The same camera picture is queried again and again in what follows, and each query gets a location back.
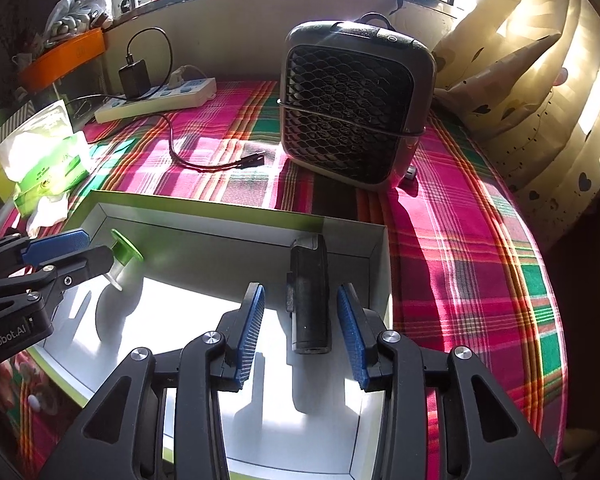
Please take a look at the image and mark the grey space heater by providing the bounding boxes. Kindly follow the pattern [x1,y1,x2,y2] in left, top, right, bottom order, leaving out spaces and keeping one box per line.
[279,12,437,192]

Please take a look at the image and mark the orange tray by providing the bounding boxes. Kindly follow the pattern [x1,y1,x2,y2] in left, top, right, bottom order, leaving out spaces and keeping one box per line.
[19,27,106,88]

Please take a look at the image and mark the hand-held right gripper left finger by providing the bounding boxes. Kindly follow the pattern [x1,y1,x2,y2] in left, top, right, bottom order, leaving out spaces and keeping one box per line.
[39,282,266,480]

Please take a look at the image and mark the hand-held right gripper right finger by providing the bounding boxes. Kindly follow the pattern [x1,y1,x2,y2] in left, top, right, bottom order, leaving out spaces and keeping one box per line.
[336,283,563,480]

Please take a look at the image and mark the black charger cable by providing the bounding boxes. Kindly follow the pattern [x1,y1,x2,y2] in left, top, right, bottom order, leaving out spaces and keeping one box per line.
[125,27,267,172]

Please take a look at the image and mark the cream heart-print curtain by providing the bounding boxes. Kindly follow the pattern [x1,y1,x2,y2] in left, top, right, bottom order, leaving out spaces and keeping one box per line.
[430,0,600,256]

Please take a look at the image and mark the green and white suction cup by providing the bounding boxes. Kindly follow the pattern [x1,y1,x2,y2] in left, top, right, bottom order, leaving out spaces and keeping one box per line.
[105,229,144,292]

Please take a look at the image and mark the white power strip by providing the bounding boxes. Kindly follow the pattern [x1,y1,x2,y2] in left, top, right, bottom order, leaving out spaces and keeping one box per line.
[95,77,217,123]

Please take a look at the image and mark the white plug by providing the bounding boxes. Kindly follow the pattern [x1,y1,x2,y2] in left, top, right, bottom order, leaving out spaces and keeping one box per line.
[169,65,201,88]

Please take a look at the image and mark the pink plaid blanket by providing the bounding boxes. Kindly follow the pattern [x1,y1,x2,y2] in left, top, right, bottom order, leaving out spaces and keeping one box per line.
[0,79,568,480]

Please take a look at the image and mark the white cardboard box green rim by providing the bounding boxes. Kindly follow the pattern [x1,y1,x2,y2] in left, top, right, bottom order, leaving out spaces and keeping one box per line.
[27,190,393,480]

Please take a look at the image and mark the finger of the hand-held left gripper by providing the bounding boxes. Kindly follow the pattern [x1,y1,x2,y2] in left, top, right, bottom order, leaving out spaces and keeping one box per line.
[0,229,90,275]
[0,245,114,312]

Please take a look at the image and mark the black charger adapter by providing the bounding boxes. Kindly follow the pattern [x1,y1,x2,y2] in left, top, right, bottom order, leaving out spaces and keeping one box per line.
[118,59,148,100]

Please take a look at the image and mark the green tissue pack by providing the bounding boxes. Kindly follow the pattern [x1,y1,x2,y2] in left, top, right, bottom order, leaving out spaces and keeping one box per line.
[0,100,93,236]

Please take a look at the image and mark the clear plastic bags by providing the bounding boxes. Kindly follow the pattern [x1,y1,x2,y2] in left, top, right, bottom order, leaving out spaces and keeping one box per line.
[42,0,113,46]

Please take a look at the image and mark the black handheld device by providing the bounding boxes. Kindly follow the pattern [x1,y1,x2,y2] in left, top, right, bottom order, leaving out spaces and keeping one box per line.
[285,234,331,356]

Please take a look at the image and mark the striped green box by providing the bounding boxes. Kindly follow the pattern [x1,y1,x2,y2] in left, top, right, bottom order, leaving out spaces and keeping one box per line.
[0,100,35,166]

